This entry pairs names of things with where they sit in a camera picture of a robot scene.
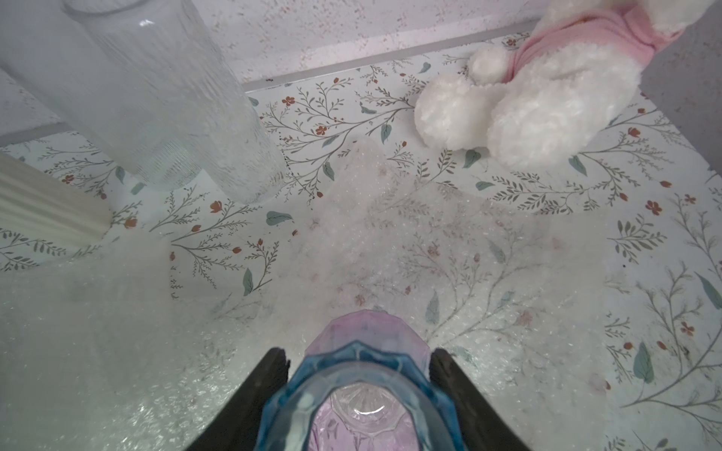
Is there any cream ribbed ceramic vase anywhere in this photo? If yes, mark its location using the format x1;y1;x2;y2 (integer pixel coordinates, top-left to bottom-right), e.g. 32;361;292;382
1;154;113;247

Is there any bubble purple vase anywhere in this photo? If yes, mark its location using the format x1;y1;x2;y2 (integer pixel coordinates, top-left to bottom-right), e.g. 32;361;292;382
259;139;609;450

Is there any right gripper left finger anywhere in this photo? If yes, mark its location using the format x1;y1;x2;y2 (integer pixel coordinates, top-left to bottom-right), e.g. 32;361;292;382
187;348;291;451

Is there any purple blue glass vase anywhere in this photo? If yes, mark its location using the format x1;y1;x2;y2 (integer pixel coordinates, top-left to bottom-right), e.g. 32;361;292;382
255;310;466;450

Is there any white pink plush toy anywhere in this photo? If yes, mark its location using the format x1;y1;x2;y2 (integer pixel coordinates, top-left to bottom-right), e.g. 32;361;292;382
415;0;711;169

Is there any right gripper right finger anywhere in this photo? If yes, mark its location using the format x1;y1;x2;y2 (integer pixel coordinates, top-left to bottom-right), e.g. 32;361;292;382
429;348;530;451

